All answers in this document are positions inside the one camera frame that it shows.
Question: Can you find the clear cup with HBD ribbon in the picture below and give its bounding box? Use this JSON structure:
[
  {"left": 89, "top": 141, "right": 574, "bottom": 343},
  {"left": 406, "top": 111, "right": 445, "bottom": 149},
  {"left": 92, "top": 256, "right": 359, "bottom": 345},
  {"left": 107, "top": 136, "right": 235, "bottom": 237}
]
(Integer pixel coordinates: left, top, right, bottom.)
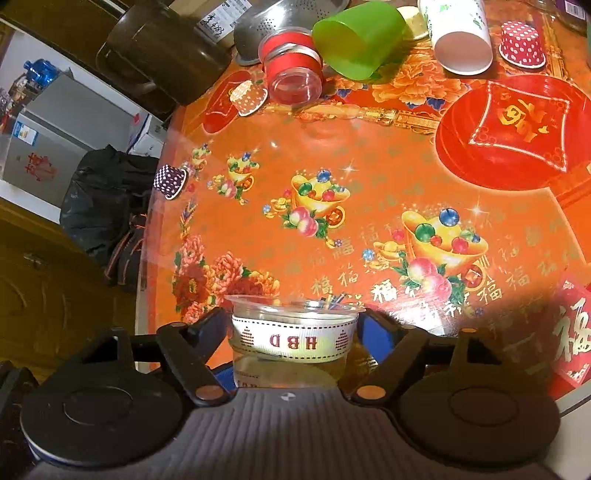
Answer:
[{"left": 226, "top": 295, "right": 363, "bottom": 388}]

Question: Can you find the red banded clear cup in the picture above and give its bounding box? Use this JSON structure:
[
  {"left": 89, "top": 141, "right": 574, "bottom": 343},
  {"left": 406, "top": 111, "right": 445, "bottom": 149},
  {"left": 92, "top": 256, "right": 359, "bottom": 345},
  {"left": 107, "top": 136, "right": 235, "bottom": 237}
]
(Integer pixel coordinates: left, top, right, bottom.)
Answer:
[{"left": 259, "top": 27, "right": 325, "bottom": 108}]

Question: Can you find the green plastic cup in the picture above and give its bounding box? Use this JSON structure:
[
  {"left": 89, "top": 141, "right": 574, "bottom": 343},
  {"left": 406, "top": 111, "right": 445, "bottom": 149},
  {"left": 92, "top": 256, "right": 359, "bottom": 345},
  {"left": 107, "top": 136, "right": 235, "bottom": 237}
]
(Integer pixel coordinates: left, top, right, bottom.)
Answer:
[{"left": 311, "top": 1, "right": 408, "bottom": 81}]

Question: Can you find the white paper cup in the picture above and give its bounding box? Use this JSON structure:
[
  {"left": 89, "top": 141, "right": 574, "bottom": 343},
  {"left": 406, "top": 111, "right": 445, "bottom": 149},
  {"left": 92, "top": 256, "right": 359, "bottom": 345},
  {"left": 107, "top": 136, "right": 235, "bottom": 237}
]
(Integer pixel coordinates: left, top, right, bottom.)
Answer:
[{"left": 418, "top": 0, "right": 494, "bottom": 76}]

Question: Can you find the black clothing pile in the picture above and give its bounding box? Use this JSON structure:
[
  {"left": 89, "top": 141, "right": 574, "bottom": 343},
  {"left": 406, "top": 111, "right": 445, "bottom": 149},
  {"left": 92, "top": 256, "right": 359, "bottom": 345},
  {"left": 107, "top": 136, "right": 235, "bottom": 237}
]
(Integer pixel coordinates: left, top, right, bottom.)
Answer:
[{"left": 59, "top": 145, "right": 158, "bottom": 291}]

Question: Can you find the purple striped cupcake liner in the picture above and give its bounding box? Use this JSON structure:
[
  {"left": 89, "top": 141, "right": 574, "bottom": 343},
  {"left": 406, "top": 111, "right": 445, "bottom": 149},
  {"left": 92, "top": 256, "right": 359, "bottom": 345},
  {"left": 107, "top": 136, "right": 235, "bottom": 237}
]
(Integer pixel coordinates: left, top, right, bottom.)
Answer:
[{"left": 153, "top": 164, "right": 188, "bottom": 200}]

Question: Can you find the white storage box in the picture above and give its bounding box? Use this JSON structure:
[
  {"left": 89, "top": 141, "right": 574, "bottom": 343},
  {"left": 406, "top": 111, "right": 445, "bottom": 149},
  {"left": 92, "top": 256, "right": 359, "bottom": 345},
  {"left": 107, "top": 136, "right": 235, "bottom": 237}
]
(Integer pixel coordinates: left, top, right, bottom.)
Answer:
[{"left": 126, "top": 111, "right": 167, "bottom": 158}]

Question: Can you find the grey refrigerator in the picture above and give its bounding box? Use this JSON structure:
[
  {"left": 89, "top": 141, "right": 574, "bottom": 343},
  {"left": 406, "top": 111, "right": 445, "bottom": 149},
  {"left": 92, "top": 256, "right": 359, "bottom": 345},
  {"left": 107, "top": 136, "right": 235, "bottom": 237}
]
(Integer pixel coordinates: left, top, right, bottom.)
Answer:
[{"left": 2, "top": 74, "right": 132, "bottom": 207}]

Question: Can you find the orange dotted cupcake liner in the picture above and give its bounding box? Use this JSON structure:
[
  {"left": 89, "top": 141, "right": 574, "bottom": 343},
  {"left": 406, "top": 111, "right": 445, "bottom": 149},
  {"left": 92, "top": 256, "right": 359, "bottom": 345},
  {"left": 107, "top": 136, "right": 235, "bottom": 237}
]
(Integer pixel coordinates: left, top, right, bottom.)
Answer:
[{"left": 229, "top": 80, "right": 269, "bottom": 117}]

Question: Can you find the dark brown plastic pitcher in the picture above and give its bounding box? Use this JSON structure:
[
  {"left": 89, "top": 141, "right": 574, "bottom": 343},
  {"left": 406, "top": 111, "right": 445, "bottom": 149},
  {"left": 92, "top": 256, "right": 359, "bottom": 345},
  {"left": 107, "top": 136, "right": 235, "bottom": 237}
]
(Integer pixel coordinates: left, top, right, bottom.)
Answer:
[{"left": 96, "top": 1, "right": 230, "bottom": 106}]

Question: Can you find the blue water bottle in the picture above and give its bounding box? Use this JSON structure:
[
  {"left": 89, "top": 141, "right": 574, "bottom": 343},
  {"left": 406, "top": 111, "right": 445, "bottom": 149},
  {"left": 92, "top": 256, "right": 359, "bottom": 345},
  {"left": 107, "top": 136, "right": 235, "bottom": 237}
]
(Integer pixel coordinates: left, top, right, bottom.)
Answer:
[{"left": 23, "top": 59, "right": 60, "bottom": 90}]

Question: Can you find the cardboard box with label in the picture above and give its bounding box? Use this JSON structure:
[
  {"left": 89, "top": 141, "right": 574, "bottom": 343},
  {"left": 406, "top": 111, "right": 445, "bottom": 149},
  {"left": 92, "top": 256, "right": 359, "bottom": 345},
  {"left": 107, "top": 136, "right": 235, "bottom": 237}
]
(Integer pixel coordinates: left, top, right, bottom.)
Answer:
[{"left": 169, "top": 0, "right": 254, "bottom": 49}]

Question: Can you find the red dotted cupcake liner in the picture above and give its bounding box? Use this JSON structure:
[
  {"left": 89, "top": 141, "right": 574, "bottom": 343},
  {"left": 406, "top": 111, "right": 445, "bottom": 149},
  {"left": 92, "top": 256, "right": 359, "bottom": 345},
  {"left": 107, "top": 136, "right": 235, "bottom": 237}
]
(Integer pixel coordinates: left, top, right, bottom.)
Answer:
[{"left": 499, "top": 21, "right": 546, "bottom": 70}]

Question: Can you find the inverted steel bowl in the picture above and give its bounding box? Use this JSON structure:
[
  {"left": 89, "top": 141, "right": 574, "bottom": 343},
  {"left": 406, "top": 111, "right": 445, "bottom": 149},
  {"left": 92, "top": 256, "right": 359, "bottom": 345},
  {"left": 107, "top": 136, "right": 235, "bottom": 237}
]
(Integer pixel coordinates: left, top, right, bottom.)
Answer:
[{"left": 233, "top": 0, "right": 349, "bottom": 66}]

